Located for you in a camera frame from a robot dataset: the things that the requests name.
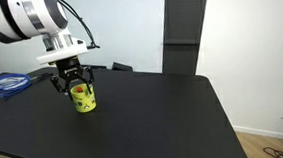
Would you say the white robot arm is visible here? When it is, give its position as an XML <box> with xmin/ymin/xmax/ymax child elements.
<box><xmin>0</xmin><ymin>0</ymin><xmax>96</xmax><ymax>95</ymax></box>

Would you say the blue coiled cable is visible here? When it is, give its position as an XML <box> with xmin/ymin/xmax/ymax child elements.
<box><xmin>0</xmin><ymin>72</ymin><xmax>33</xmax><ymax>99</ymax></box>

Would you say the dark grey acoustic panel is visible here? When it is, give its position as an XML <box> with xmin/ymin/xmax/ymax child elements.
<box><xmin>162</xmin><ymin>0</ymin><xmax>206</xmax><ymax>75</ymax></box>

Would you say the black box behind table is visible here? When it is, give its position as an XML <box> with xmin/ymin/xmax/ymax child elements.
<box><xmin>112</xmin><ymin>62</ymin><xmax>133</xmax><ymax>72</ymax></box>

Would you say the black low cabinet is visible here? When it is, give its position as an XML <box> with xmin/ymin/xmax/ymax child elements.
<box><xmin>81</xmin><ymin>64</ymin><xmax>107</xmax><ymax>70</ymax></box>

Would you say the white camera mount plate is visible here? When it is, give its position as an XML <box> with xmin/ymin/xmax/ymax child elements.
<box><xmin>37</xmin><ymin>40</ymin><xmax>87</xmax><ymax>64</ymax></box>

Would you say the orange marker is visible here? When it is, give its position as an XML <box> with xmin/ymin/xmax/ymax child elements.
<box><xmin>77</xmin><ymin>87</ymin><xmax>83</xmax><ymax>92</ymax></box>

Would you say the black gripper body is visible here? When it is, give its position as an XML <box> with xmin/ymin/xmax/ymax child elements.
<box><xmin>56</xmin><ymin>57</ymin><xmax>84</xmax><ymax>81</ymax></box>

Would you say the yellow-green mug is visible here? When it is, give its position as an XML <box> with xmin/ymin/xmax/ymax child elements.
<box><xmin>70</xmin><ymin>83</ymin><xmax>96</xmax><ymax>113</ymax></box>

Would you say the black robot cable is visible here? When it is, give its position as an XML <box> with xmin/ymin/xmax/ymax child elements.
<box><xmin>51</xmin><ymin>0</ymin><xmax>101</xmax><ymax>53</ymax></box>

